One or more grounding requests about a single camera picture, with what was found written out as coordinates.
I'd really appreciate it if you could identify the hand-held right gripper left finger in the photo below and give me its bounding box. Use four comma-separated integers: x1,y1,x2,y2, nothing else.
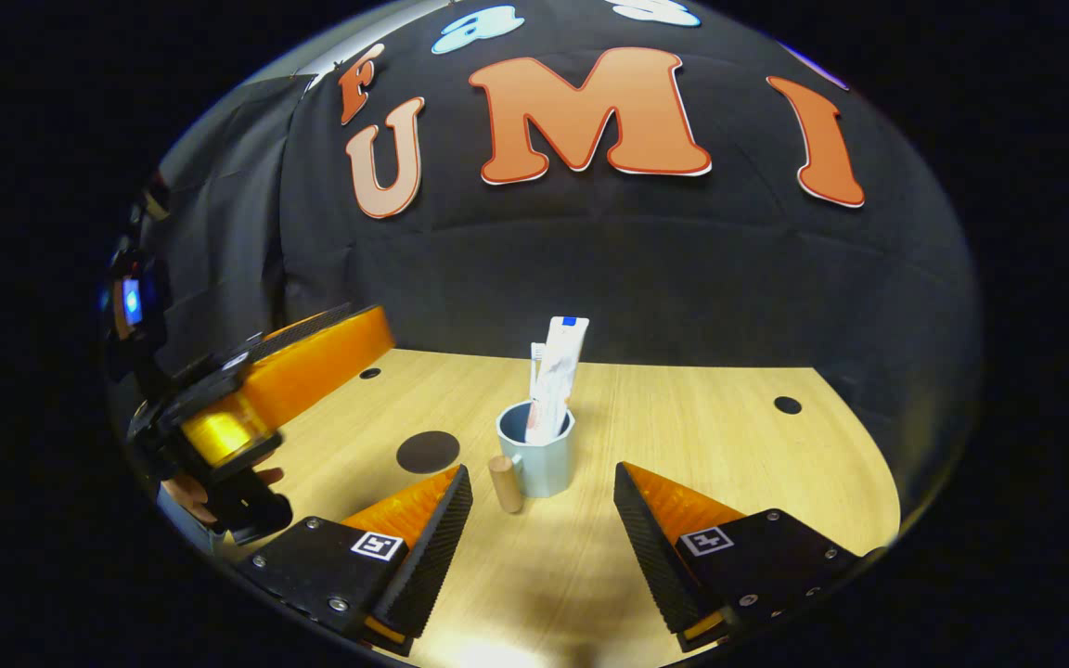
238,464,474,657

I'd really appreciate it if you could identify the black backdrop cloth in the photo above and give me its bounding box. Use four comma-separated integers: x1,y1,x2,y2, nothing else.
108,0,981,520

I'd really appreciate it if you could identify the light blue cup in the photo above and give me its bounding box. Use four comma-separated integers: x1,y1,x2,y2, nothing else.
487,400,577,514

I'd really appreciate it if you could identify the white toothpaste tube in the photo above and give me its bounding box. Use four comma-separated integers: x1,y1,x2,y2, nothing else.
525,316,590,444

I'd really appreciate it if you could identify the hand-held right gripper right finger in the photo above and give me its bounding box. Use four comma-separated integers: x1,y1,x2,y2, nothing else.
613,461,869,652

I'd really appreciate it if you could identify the wooden desktop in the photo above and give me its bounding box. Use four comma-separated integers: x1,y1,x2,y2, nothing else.
163,348,902,668

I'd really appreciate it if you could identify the dark round coaster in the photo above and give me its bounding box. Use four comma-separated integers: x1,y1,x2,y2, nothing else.
395,430,461,475

